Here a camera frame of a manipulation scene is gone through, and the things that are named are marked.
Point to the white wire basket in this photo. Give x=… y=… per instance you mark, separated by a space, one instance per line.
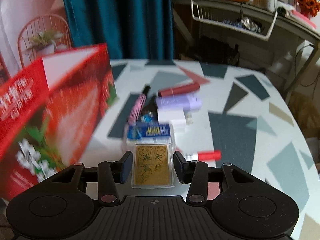
x=243 y=24

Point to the purple tube box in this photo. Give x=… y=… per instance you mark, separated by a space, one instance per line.
x=187 y=102

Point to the white charger plug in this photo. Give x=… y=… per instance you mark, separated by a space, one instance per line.
x=177 y=117

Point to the red white marker pen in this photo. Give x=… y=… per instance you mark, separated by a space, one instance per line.
x=212 y=155

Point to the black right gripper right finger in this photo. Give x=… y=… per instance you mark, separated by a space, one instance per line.
x=194 y=173

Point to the black key with ring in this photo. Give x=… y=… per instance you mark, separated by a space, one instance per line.
x=150 y=104

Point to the blue label plastic box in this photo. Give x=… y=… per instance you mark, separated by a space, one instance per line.
x=149 y=133

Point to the teal blue curtain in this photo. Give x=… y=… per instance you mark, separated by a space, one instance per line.
x=131 y=29

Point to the dark red tube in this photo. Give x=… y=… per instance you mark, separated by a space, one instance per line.
x=178 y=90

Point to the patterned geometric tablecloth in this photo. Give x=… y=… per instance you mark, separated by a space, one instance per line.
x=242 y=115

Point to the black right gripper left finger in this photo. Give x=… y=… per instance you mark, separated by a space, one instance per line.
x=110 y=174

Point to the gold card case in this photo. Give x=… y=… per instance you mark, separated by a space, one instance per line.
x=152 y=166

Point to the orange flower bouquet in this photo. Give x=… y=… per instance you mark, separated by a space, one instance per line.
x=308 y=7

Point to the red strawberry cardboard box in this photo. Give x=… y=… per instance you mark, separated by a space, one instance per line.
x=49 y=111

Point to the grey side desk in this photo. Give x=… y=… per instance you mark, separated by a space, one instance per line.
x=290 y=25

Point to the printed chair backdrop cloth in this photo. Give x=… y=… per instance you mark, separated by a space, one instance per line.
x=15 y=14

